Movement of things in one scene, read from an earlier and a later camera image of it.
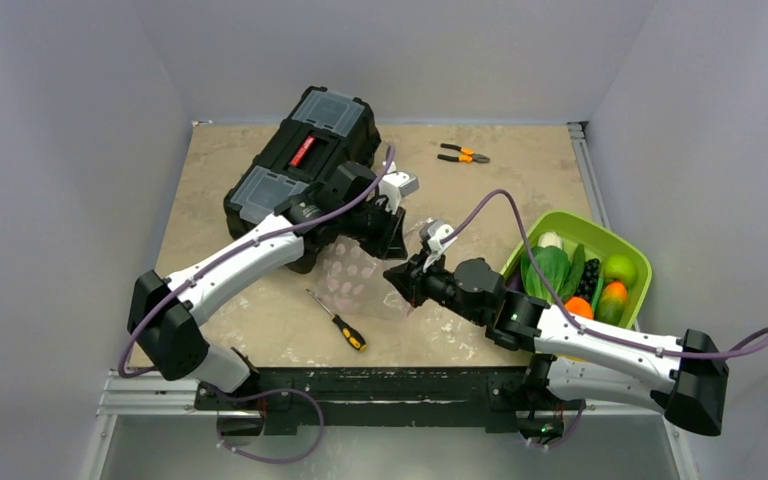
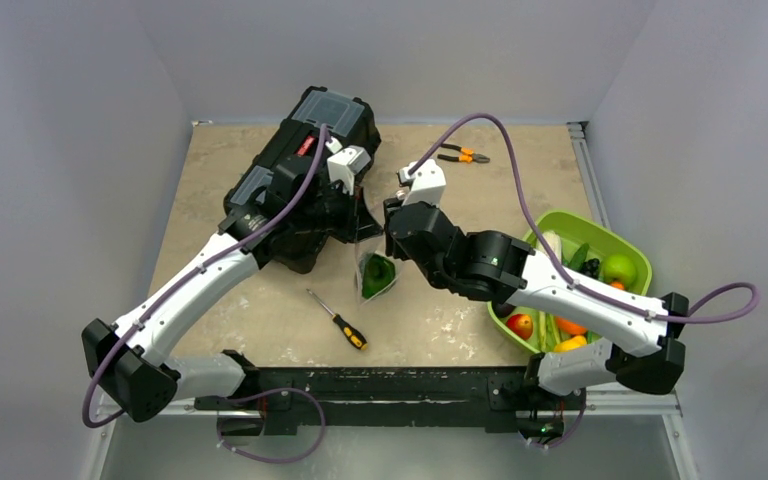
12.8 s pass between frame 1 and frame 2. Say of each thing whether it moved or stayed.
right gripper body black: moved
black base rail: stayed
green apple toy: stayed
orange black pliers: stayed
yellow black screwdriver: stayed
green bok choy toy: moved
